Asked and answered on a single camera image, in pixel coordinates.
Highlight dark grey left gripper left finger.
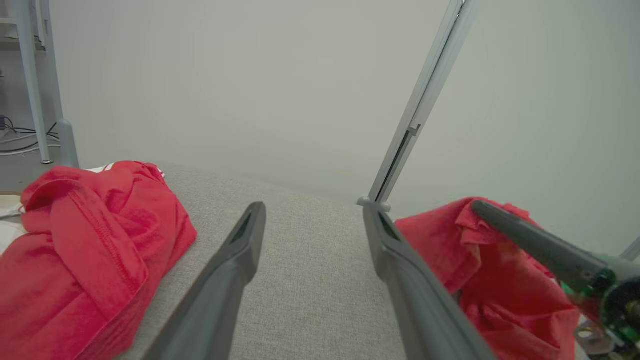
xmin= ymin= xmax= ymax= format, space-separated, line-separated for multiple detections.
xmin=142 ymin=201 xmax=267 ymax=360

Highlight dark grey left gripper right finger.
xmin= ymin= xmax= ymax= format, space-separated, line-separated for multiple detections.
xmin=362 ymin=204 xmax=496 ymax=360

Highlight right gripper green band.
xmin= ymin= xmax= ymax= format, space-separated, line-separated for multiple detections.
xmin=471 ymin=199 xmax=640 ymax=358

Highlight plain red garment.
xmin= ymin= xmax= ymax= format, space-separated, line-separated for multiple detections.
xmin=394 ymin=196 xmax=583 ymax=360

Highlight red jersey with white sleeves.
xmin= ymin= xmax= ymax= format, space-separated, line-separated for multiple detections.
xmin=0 ymin=160 xmax=198 ymax=360

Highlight grey metal pole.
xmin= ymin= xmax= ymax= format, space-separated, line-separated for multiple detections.
xmin=356 ymin=0 xmax=481 ymax=213

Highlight white metal rack leg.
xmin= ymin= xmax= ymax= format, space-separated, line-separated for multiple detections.
xmin=10 ymin=0 xmax=54 ymax=165
xmin=37 ymin=0 xmax=81 ymax=169

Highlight white floor cable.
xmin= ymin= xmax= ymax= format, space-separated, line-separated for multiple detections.
xmin=0 ymin=132 xmax=62 ymax=157

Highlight black floor cable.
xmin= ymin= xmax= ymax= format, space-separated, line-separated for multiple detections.
xmin=0 ymin=116 xmax=60 ymax=153

